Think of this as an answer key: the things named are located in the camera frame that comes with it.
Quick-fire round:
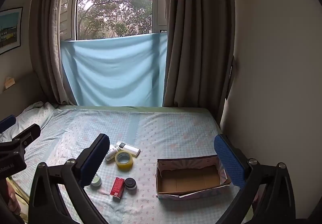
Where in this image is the white pillow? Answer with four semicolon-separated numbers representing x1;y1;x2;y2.
0;101;57;139

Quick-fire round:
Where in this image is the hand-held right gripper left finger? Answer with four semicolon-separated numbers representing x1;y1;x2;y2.
29;133;110;224

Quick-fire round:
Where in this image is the wall poster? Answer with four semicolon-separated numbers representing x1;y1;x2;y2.
0;7;24;55

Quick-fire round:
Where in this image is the green mattress sheet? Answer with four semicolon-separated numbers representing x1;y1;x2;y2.
57;105;222;134

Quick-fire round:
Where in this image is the checkered floral bed sheet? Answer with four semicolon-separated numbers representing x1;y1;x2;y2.
0;107;242;224

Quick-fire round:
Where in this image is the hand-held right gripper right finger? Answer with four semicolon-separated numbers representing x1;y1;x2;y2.
214;134;296;224

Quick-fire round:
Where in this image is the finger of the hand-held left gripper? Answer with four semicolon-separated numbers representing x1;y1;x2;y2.
0;114;17;134
11;123;41;154

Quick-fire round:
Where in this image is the patterned cardboard box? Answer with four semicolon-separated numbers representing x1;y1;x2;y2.
155;155;231;200

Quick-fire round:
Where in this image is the beige headboard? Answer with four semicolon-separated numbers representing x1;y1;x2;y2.
0;70;61;119

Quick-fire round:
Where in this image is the window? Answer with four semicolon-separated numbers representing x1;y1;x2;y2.
59;0;168;41

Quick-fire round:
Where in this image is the yellow tape roll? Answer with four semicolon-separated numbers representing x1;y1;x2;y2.
115;151;134;170

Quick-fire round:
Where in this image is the white remote control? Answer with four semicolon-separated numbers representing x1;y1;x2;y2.
116;141;141;158

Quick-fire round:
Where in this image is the green and white jar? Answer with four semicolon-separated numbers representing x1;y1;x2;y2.
90;174;103;187

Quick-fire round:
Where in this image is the white plastic bottle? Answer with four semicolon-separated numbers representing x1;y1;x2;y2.
105;146;119;161

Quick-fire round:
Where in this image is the black round jar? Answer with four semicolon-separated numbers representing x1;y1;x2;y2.
124;178;137;190

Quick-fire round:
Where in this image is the light blue hanging cloth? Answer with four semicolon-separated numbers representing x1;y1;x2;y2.
60;32;168;107

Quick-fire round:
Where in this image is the red carton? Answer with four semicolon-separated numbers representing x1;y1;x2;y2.
110;177;125;200

